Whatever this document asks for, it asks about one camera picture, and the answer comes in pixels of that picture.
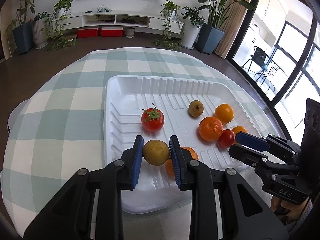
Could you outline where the small orange fruit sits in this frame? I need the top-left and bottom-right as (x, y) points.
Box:
(232, 126), (247, 135)

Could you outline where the smooth orange fruit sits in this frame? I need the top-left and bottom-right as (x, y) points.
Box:
(214, 103), (234, 124)

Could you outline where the orange mandarin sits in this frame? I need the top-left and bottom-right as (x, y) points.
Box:
(165, 147), (199, 177)
(198, 116), (223, 141)

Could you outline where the brown longan fruit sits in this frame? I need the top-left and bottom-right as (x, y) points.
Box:
(188, 100), (204, 118)
(143, 140), (170, 166)

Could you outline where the red tomato with stem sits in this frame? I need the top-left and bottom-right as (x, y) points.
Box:
(141, 105), (164, 133)

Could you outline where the grey knit sleeve forearm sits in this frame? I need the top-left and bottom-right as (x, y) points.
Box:
(285, 201), (313, 236)

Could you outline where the person's right hand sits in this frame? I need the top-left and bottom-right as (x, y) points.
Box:
(270, 196), (307, 221)

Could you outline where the white plastic tray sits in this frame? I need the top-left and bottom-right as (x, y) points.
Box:
(103, 74), (267, 215)

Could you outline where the black balcony chair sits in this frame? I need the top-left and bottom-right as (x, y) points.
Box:
(241, 45), (287, 92)

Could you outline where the blue planter tall plant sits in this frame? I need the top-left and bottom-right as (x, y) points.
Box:
(196, 0), (254, 55)

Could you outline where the white pot leafy plant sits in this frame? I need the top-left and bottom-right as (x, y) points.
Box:
(181, 7), (204, 49)

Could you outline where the hanging vine plant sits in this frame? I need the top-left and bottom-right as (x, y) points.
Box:
(155, 0), (181, 51)

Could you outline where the beige curtain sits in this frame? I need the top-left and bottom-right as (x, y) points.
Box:
(214, 0), (251, 59)

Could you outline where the white tv cabinet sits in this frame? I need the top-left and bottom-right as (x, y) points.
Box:
(63, 11), (183, 34)

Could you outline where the left white pot plant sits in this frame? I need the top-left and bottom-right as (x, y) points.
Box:
(32, 11), (50, 49)

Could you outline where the left red storage box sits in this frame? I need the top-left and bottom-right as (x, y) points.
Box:
(76, 27), (99, 38)

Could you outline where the red storage box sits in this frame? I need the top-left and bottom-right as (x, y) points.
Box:
(100, 27), (123, 37)
(76, 27), (99, 38)

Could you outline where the left trailing pothos plant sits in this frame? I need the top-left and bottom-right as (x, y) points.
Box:
(45, 0), (76, 50)

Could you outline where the left blue planter plant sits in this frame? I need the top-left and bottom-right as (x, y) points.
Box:
(12, 0), (35, 55)

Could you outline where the right red storage box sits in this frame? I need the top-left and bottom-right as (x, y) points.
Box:
(100, 27), (123, 37)

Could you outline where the black camera module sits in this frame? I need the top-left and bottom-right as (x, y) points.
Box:
(300, 98), (319, 165)

